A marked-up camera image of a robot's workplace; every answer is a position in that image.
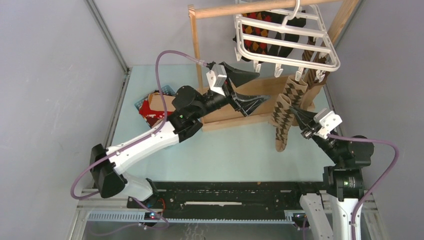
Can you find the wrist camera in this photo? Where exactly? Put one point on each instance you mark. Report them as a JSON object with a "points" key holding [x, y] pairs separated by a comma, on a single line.
{"points": [[216, 78], [326, 120]]}

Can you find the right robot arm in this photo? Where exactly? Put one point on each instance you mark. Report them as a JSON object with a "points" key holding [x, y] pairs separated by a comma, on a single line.
{"points": [[344, 180]]}

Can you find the wooden hanger rack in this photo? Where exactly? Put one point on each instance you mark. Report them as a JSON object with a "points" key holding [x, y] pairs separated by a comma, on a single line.
{"points": [[221, 114]]}

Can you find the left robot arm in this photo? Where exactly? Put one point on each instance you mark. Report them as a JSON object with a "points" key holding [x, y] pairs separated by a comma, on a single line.
{"points": [[111, 163]]}

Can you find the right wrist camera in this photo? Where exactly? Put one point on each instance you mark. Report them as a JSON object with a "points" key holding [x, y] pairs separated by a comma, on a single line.
{"points": [[326, 120]]}

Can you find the white plastic clip hanger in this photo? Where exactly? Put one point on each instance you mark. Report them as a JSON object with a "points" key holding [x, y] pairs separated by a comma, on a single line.
{"points": [[255, 33]]}

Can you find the brown argyle sock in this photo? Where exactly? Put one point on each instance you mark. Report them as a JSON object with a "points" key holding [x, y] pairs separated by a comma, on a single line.
{"points": [[282, 119], [295, 90]]}

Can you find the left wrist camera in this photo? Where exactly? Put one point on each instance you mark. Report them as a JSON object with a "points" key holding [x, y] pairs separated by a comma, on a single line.
{"points": [[216, 78]]}

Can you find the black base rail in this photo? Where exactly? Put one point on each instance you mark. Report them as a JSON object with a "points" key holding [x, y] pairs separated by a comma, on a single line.
{"points": [[229, 201]]}

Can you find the plain brown sock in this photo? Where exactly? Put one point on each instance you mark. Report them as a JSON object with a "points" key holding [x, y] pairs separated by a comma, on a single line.
{"points": [[313, 89]]}

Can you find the brown striped sock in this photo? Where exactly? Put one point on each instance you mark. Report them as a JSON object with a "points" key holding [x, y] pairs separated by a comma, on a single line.
{"points": [[310, 75]]}

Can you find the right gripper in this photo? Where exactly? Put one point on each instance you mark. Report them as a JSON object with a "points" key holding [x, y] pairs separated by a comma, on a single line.
{"points": [[305, 119]]}

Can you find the black sock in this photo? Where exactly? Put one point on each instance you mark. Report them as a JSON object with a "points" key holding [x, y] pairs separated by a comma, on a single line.
{"points": [[284, 51]]}

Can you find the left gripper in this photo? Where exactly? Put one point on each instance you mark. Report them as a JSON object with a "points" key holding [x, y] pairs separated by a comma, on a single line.
{"points": [[245, 103]]}

